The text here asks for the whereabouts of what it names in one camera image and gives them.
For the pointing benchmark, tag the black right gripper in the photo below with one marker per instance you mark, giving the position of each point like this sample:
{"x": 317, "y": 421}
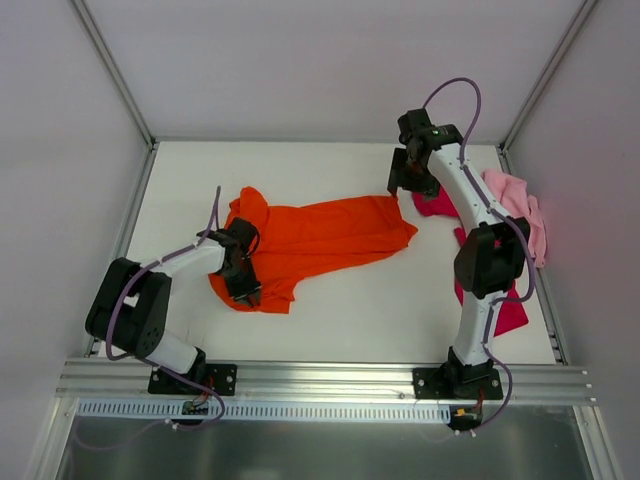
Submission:
{"x": 398, "y": 173}

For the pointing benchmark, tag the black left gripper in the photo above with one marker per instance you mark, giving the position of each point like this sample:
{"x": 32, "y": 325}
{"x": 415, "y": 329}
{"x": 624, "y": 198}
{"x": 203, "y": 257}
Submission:
{"x": 243, "y": 285}

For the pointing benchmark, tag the orange t shirt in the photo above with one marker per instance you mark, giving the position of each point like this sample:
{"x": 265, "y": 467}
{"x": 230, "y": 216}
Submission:
{"x": 297, "y": 243}

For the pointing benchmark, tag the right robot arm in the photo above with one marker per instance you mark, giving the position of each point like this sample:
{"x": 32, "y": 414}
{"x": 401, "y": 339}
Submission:
{"x": 429, "y": 160}

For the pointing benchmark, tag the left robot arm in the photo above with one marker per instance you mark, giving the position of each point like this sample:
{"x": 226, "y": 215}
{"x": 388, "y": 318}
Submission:
{"x": 130, "y": 310}

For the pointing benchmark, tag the magenta t shirt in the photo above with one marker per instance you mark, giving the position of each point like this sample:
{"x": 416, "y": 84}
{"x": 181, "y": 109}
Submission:
{"x": 512, "y": 314}

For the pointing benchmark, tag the light pink t shirt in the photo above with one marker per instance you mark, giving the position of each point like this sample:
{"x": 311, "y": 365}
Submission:
{"x": 497, "y": 180}

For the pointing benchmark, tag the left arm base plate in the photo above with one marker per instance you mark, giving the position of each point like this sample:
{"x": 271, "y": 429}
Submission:
{"x": 221, "y": 378}

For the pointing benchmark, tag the white slotted cable duct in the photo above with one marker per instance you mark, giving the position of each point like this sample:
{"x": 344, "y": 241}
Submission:
{"x": 245, "y": 410}

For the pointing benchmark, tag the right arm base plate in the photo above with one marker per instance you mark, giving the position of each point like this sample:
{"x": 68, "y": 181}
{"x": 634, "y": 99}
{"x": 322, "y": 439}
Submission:
{"x": 442, "y": 383}

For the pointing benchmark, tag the right aluminium frame post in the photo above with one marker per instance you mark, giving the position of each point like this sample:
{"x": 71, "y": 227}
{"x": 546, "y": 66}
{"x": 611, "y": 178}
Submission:
{"x": 561, "y": 50}

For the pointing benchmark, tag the aluminium frame post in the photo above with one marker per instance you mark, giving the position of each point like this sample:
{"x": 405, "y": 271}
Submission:
{"x": 95, "y": 36}
{"x": 561, "y": 50}

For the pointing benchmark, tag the left aluminium frame post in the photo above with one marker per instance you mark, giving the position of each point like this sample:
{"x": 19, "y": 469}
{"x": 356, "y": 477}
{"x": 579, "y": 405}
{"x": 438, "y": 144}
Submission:
{"x": 95, "y": 36}

